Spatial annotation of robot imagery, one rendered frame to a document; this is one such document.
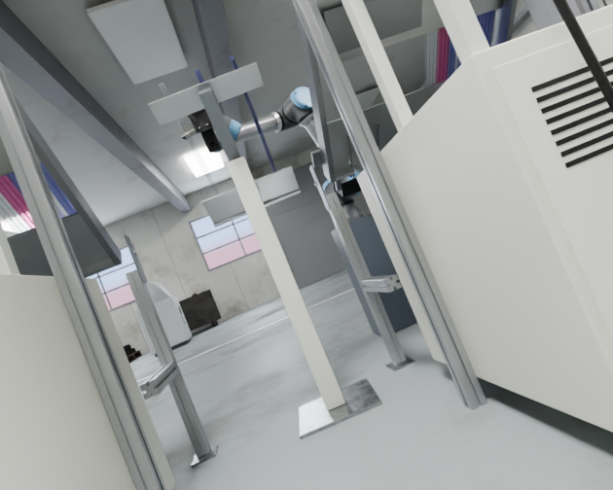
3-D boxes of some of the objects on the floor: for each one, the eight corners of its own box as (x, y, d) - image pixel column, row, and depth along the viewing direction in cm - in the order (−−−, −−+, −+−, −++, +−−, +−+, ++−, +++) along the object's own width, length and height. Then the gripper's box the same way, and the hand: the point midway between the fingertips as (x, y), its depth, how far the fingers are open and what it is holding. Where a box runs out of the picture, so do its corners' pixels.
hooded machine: (197, 337, 743) (171, 274, 748) (191, 342, 685) (163, 273, 691) (160, 353, 735) (134, 289, 740) (151, 359, 677) (124, 290, 682)
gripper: (170, 115, 155) (166, 122, 137) (221, 95, 156) (222, 100, 138) (181, 136, 158) (178, 147, 141) (230, 118, 159) (233, 124, 142)
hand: (203, 131), depth 140 cm, fingers open, 14 cm apart
